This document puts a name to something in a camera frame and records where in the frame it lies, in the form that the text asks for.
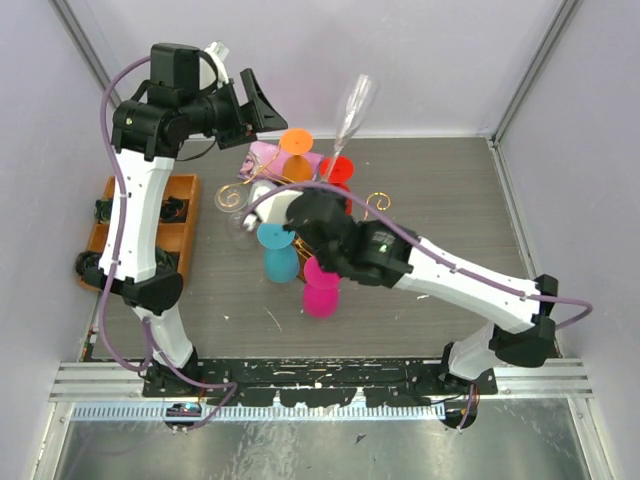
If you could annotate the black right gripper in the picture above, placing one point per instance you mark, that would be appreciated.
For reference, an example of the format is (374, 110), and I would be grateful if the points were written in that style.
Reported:
(340, 198)

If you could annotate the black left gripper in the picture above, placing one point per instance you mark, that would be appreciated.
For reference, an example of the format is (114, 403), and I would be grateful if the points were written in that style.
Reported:
(258, 113)

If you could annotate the orange wine glass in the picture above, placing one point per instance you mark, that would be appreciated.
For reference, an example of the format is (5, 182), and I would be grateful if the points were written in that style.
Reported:
(296, 143)

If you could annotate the red wine glass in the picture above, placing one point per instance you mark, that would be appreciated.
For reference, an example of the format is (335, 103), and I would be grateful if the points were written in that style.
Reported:
(342, 172)

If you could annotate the gold wire wine glass rack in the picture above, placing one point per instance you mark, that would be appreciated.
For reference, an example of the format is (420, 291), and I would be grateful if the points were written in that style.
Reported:
(273, 210)

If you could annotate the clear tall wine glass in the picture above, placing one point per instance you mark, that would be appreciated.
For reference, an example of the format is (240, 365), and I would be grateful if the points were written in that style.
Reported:
(351, 112)

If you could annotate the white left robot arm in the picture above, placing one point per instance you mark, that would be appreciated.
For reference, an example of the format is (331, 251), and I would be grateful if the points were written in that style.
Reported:
(188, 92)

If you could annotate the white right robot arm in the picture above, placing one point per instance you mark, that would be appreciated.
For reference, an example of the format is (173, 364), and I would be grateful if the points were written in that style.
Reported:
(378, 253)

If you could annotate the blue wine glass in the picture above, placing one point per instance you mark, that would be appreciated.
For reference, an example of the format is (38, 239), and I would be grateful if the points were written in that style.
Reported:
(281, 263)

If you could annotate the pink wine glass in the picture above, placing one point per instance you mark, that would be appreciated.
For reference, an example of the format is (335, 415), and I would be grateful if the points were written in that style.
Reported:
(321, 294)

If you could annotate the clear wine glass on left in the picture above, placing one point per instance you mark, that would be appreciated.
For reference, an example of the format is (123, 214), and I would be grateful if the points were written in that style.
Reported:
(235, 220)

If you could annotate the dark green rolled cloth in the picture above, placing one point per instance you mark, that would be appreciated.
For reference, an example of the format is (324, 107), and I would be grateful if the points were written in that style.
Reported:
(166, 260)

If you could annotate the dark floral rolled cloth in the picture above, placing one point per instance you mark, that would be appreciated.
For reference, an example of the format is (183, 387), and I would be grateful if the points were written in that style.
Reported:
(102, 210)

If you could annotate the black orange rolled cloth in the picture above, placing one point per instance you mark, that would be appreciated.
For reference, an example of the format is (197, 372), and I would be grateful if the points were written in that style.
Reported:
(86, 260)

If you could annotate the aluminium frame rail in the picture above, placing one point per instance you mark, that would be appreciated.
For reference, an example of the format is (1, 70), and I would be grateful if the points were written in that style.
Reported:
(103, 391)

